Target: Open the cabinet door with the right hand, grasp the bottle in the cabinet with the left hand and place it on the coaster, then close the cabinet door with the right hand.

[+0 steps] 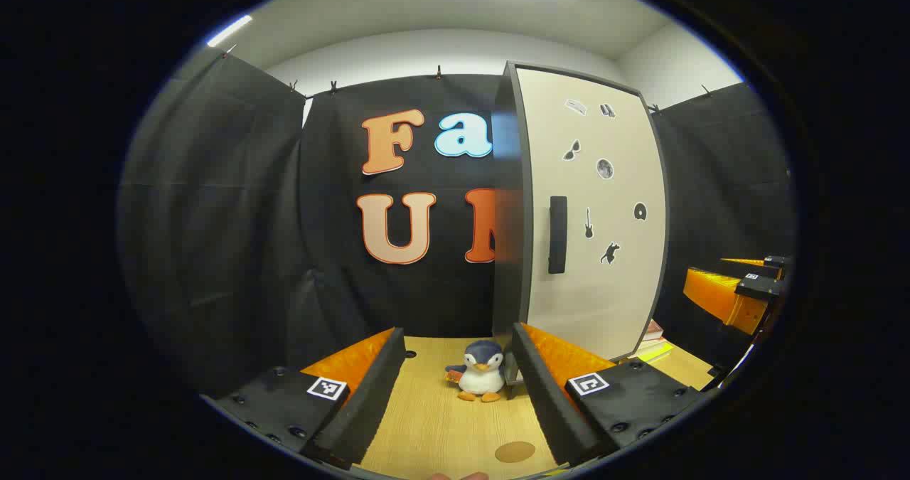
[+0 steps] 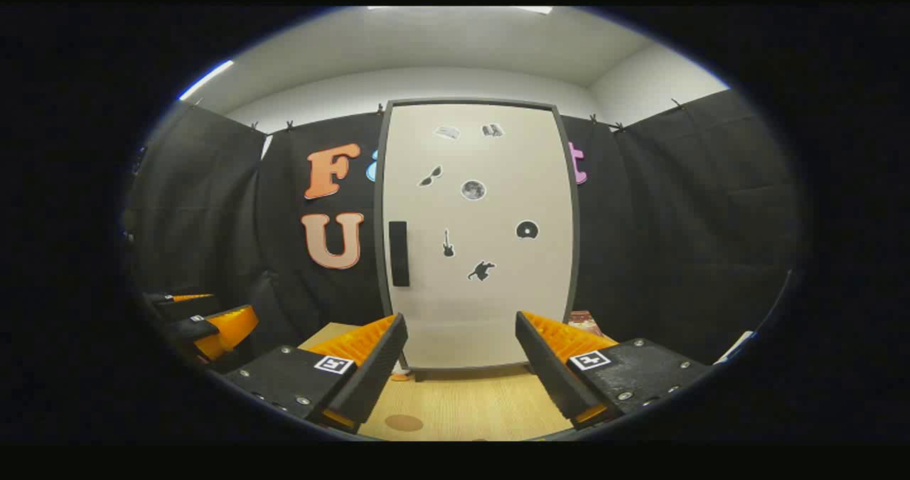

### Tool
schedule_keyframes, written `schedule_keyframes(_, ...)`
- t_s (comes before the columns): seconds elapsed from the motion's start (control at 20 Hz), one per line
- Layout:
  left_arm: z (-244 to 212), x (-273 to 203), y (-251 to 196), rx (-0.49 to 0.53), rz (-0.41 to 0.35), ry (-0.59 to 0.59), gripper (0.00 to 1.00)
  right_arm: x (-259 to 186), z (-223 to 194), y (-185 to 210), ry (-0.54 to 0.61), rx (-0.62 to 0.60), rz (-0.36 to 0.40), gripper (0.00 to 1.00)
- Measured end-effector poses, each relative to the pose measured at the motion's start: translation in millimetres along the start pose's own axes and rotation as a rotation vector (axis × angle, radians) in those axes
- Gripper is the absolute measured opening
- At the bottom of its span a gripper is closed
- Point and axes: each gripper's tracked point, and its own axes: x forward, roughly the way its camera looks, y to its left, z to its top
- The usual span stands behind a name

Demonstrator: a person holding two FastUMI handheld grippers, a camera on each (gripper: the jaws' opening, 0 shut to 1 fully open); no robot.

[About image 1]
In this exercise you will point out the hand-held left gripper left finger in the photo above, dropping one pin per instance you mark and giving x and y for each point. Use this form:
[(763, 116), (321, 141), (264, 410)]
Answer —
[(370, 402)]

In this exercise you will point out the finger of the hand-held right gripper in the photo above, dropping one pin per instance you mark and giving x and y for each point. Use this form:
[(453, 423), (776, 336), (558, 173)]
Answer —
[(718, 295), (746, 262)]

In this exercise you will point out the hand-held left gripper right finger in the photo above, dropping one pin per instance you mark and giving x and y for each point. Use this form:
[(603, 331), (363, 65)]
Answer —
[(551, 409)]

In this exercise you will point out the round brown coaster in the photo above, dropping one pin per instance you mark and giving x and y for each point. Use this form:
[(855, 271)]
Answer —
[(515, 451)]

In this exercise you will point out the grey cabinet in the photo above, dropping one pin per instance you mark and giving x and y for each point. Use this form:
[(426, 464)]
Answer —
[(506, 252)]

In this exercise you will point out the penguin plush toy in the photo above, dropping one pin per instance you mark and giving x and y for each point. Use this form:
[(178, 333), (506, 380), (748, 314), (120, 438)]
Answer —
[(482, 370)]

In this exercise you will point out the yellow book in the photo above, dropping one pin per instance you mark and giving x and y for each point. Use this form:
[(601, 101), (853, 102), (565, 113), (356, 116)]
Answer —
[(657, 353)]

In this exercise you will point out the black backdrop cloth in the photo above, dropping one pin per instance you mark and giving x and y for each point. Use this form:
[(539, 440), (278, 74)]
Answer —
[(234, 217)]

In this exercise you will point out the row of black cloth clips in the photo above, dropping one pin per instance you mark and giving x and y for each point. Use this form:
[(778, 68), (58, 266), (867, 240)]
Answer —
[(333, 87)]

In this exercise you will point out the ceiling light strip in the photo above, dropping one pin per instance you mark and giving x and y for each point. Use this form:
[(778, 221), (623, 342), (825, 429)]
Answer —
[(229, 30)]

